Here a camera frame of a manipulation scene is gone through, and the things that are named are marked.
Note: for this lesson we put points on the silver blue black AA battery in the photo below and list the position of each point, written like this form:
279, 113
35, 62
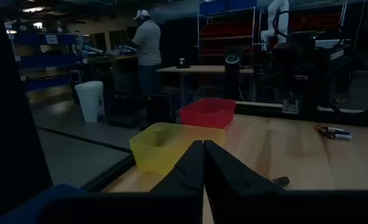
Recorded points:
342, 136

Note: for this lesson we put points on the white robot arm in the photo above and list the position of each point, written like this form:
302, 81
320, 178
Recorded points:
278, 18

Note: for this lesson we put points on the red plastic bin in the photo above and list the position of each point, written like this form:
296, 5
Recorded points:
207, 116

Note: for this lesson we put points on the white bucket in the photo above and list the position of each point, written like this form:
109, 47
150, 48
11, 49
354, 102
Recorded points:
90, 99

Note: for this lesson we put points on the shelf with blue bins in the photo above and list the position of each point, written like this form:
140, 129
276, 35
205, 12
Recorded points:
47, 60

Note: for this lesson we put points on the person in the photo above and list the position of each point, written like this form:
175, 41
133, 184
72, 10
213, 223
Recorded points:
146, 43

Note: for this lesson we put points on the blue plastic bin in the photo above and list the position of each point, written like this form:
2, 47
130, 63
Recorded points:
31, 205

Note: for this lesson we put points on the wooden background table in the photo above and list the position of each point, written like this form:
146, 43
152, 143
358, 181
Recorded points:
202, 69

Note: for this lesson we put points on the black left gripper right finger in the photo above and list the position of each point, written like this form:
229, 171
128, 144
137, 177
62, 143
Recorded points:
224, 174

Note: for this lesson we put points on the black tower fan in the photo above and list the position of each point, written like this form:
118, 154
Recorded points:
232, 74

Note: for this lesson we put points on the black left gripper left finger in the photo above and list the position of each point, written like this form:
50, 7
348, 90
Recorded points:
187, 174

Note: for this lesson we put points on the small black device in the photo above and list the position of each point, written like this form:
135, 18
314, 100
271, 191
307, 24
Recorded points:
182, 63

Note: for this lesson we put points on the yellow plastic bin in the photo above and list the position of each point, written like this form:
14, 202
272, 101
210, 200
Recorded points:
159, 146

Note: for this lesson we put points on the copper black Duracell battery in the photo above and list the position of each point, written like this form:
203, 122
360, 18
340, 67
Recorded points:
325, 133

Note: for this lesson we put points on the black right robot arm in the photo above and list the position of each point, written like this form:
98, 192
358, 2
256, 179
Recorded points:
296, 62

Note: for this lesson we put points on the wooden workbench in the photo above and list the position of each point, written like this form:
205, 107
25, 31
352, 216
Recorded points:
122, 58

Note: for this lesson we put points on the black equipment case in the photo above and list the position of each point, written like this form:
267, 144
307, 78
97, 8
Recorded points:
125, 109
159, 109

